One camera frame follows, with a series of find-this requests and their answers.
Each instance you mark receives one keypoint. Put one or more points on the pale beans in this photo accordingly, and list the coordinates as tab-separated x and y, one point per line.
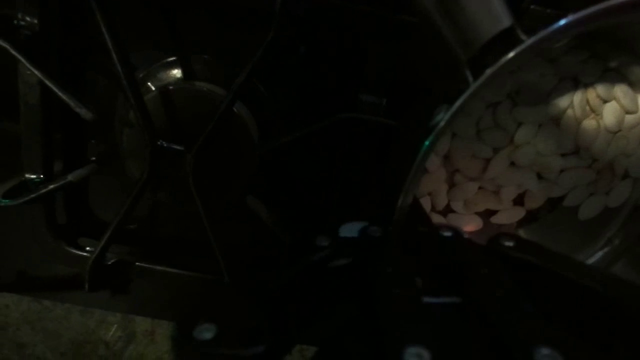
507	173

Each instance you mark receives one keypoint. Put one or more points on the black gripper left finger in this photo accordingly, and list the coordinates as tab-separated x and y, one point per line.
333	300

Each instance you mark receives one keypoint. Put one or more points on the small steel pot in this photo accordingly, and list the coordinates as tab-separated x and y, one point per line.
600	230

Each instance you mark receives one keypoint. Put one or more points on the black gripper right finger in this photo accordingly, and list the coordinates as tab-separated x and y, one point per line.
533	312

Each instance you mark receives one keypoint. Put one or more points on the black gas stove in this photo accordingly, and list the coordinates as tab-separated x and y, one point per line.
200	146

